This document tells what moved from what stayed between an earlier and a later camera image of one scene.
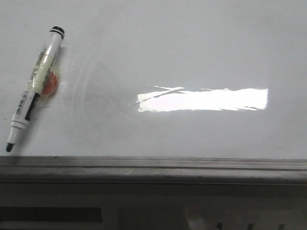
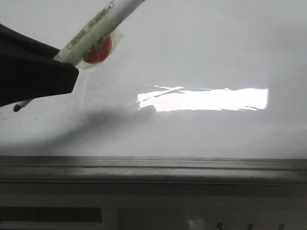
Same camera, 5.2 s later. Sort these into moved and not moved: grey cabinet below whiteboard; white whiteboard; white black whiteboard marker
Moved: white black whiteboard marker
Not moved: white whiteboard; grey cabinet below whiteboard
